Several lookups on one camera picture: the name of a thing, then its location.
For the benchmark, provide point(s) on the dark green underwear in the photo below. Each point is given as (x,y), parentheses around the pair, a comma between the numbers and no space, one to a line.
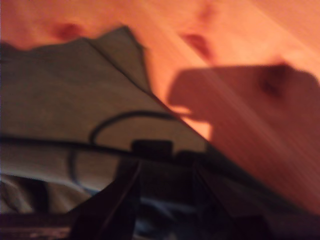
(62,100)

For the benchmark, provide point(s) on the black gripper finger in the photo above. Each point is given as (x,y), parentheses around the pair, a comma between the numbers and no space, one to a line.
(115,197)
(212,200)

